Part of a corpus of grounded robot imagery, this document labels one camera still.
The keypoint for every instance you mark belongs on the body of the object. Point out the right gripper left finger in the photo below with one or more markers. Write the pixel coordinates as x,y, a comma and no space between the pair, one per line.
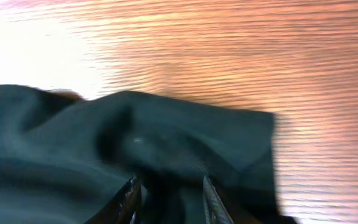
124,207

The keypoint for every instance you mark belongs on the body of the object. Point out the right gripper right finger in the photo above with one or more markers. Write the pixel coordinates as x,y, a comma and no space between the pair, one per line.
220,209

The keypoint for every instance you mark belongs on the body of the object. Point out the black polo shirt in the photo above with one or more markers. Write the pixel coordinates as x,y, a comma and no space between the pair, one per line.
63,159

